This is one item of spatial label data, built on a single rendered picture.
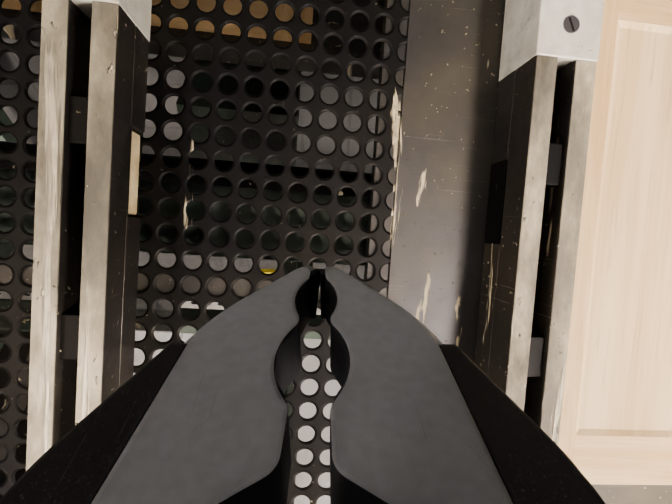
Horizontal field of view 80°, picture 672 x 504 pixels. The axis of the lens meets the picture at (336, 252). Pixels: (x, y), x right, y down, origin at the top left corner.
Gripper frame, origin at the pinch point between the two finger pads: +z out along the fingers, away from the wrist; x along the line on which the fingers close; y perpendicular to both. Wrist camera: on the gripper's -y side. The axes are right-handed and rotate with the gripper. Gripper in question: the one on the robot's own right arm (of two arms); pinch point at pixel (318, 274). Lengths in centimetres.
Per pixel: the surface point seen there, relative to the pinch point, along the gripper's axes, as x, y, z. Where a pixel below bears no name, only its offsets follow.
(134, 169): -18.7, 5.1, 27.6
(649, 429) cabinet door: 37, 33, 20
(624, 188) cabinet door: 32.4, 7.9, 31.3
